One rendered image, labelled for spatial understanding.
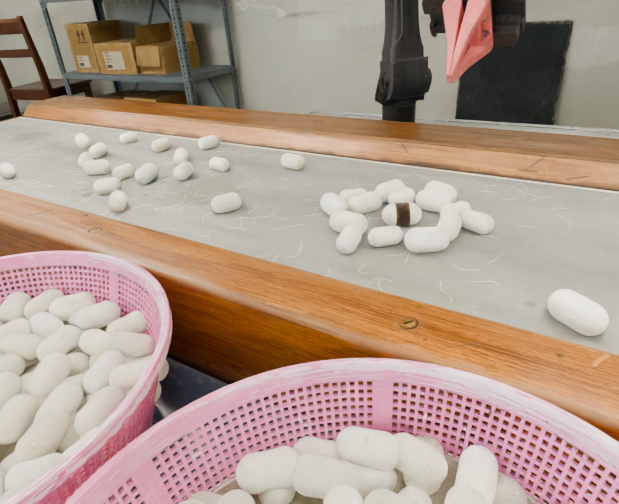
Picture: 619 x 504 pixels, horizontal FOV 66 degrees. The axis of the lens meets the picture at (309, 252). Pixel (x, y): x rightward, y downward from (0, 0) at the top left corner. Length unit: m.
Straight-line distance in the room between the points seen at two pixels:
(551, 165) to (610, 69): 1.90
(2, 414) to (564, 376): 0.31
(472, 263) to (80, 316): 0.31
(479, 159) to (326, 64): 2.26
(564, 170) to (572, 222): 0.11
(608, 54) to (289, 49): 1.57
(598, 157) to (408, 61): 0.40
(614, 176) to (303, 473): 0.46
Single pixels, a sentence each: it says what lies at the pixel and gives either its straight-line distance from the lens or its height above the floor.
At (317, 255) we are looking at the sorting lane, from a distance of 0.42.
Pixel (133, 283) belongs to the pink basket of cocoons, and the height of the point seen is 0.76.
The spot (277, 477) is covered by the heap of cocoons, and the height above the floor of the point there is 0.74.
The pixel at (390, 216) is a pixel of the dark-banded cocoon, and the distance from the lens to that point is 0.45.
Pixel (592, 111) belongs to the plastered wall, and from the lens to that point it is 2.52.
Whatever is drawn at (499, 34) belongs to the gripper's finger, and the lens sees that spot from 0.60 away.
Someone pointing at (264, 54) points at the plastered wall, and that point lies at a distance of 3.02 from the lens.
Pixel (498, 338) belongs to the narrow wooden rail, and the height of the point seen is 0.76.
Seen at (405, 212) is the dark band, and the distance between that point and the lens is 0.45.
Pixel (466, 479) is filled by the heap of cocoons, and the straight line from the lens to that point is 0.26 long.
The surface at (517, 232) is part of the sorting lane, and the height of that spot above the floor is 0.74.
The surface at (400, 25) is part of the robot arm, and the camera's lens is 0.89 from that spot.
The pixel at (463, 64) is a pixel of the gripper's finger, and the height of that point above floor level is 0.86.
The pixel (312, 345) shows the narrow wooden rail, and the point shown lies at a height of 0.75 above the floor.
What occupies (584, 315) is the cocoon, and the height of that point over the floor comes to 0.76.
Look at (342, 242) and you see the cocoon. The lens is 0.41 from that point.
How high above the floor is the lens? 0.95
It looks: 29 degrees down
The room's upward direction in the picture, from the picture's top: 4 degrees counter-clockwise
